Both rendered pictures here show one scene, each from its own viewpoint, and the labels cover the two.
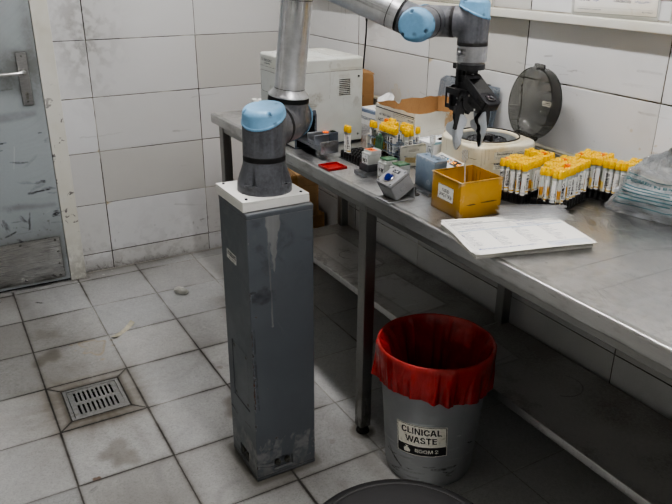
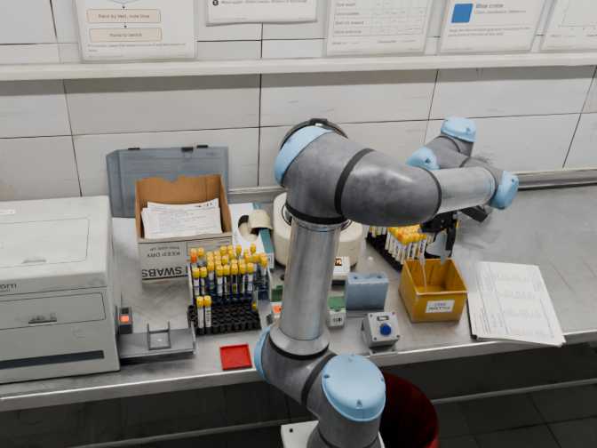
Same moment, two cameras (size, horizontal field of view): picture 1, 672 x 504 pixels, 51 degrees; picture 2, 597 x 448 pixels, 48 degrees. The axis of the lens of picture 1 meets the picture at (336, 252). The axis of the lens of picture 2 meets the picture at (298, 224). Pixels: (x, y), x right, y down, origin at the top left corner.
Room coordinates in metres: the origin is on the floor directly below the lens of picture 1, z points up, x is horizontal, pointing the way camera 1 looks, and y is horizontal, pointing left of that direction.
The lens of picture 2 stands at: (1.75, 1.02, 2.05)
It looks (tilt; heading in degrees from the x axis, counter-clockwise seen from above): 36 degrees down; 286
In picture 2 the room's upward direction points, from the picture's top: 4 degrees clockwise
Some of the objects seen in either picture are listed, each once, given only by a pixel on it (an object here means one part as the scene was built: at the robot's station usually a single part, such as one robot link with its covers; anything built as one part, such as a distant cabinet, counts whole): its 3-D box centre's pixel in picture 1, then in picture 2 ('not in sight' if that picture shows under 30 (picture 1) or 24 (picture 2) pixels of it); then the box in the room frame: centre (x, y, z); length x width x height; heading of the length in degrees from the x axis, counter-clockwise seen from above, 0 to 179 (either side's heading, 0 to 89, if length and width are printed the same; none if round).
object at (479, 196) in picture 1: (466, 191); (432, 290); (1.77, -0.34, 0.93); 0.13 x 0.13 x 0.10; 26
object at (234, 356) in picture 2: (332, 166); (235, 356); (2.17, 0.01, 0.88); 0.07 x 0.07 x 0.01; 30
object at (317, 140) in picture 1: (315, 139); (149, 340); (2.36, 0.07, 0.92); 0.21 x 0.07 x 0.05; 30
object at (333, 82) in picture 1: (312, 96); (56, 286); (2.57, 0.09, 1.03); 0.31 x 0.27 x 0.30; 30
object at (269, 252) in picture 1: (269, 336); not in sight; (1.86, 0.20, 0.44); 0.20 x 0.20 x 0.87; 30
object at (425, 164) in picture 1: (430, 174); (365, 292); (1.93, -0.27, 0.92); 0.10 x 0.07 x 0.10; 25
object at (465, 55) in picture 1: (470, 55); not in sight; (1.79, -0.33, 1.27); 0.08 x 0.08 x 0.05
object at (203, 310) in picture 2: (364, 144); (223, 304); (2.24, -0.09, 0.93); 0.17 x 0.09 x 0.11; 31
